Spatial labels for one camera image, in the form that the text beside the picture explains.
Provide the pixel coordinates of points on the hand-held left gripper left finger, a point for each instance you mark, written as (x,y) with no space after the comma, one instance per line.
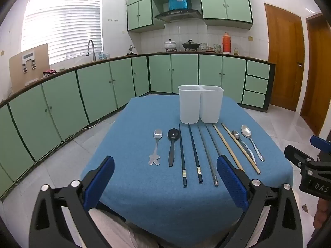
(100,183)

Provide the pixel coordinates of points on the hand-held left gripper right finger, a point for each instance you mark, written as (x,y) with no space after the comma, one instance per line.
(231,183)

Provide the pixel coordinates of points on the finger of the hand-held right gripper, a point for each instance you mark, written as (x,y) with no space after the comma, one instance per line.
(319,142)
(293,153)

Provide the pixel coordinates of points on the bamboo chopstick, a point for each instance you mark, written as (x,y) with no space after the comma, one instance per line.
(240,148)
(225,144)

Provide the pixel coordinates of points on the small metal spoon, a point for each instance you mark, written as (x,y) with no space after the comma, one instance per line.
(235,134)

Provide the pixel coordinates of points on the large metal spoon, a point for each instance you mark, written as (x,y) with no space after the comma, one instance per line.
(246,131)

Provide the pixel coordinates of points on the black plastic spoon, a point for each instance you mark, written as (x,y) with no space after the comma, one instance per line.
(172,134)

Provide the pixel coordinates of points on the white two-compartment utensil holder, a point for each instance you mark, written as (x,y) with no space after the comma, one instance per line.
(190,103)

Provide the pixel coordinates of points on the person's right hand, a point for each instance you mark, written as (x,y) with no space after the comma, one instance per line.
(320,211)

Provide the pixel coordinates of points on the blue tablecloth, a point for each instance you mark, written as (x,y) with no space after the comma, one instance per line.
(139,186)

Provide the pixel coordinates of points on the brown wooden door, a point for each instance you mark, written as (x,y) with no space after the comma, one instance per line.
(281,56)
(318,69)

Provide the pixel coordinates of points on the green base cabinet unit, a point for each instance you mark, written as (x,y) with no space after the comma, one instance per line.
(95,87)

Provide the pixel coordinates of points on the glass jar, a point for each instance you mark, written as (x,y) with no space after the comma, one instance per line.
(235,51)

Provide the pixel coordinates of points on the red cloth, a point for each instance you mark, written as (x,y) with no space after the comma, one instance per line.
(50,71)

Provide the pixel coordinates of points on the blue plastic bottles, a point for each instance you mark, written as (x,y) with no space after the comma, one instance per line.
(105,55)

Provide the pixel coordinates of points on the orange thermos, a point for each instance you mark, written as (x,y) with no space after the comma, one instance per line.
(226,44)

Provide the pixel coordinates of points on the small glass jars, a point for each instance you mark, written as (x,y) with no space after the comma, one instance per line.
(210,49)

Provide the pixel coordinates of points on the metal kettle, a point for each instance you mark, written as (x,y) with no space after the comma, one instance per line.
(132,48)

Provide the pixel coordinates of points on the stack of bowls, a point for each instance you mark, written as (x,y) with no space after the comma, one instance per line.
(204,47)

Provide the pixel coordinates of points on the metal kitchen faucet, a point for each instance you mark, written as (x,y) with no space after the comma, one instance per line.
(91,44)

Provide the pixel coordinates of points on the brown cardboard box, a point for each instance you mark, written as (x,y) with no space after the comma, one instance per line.
(38,56)

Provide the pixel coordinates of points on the black wok with lid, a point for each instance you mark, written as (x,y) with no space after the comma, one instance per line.
(190,45)

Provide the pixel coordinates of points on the gas stove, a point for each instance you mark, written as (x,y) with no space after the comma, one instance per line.
(170,49)

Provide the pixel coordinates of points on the white cooking pot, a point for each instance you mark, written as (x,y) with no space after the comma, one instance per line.
(170,44)

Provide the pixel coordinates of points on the white window blind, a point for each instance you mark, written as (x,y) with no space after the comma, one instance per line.
(62,25)

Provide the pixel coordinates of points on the black range hood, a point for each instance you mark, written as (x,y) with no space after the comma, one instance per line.
(178,14)

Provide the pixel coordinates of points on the blue box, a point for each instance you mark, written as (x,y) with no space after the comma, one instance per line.
(178,2)

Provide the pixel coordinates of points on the green wall cabinet unit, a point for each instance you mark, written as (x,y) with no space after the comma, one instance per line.
(214,2)

